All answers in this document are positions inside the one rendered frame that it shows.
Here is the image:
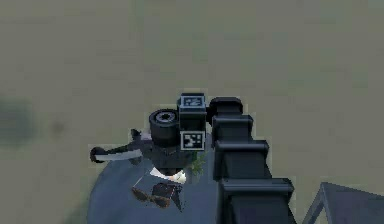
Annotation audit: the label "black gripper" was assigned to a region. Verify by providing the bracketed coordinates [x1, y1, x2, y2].
[89, 108, 193, 176]

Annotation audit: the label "brown framed glasses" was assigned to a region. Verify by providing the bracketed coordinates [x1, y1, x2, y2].
[131, 186, 172, 209]

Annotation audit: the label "round blue-grey table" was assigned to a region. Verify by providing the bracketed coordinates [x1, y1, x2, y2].
[86, 142, 222, 224]

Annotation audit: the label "white bowl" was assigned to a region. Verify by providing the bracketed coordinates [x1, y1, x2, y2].
[149, 167, 187, 184]

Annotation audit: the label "dark brown box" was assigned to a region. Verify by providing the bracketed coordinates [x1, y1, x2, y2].
[151, 182, 178, 200]

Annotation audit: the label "small green plant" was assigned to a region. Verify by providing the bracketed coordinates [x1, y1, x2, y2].
[189, 151, 208, 177]

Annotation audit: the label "dark grey cabinet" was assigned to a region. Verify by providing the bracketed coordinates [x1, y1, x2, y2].
[301, 181, 384, 224]

